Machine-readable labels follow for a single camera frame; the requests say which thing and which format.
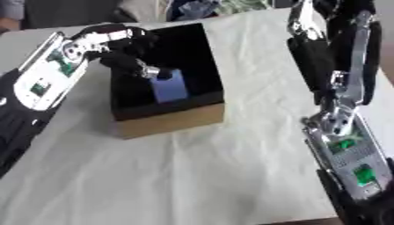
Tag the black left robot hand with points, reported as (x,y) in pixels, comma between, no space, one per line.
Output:
(124,49)

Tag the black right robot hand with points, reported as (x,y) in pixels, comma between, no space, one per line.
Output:
(338,52)

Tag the blue rectangular block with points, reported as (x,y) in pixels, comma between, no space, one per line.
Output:
(169,88)

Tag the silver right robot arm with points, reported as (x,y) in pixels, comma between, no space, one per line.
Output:
(349,158)

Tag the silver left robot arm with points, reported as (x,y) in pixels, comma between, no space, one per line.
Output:
(38,88)

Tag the cardboard box with black inside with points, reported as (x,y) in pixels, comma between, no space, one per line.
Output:
(166,88)

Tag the person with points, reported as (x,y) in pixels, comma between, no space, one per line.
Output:
(66,11)

